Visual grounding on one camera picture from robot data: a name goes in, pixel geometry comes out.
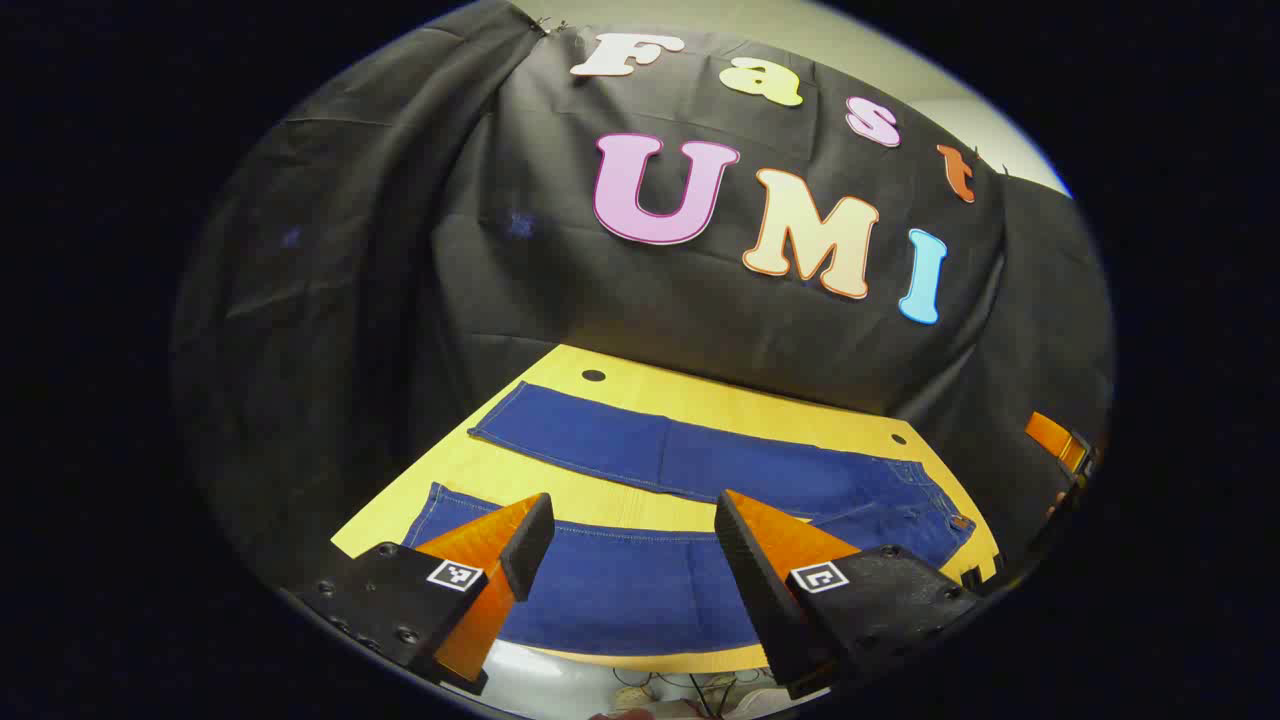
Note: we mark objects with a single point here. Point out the blue denim jeans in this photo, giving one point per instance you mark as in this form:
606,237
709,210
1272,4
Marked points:
620,590

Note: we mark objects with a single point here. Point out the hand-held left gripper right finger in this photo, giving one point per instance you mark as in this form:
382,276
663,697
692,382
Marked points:
745,575

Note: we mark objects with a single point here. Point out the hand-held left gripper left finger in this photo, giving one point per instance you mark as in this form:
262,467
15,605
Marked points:
530,545

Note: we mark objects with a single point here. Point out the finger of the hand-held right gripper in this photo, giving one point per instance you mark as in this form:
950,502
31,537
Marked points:
1052,433

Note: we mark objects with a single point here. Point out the black backdrop cloth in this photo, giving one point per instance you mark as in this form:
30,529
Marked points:
400,250

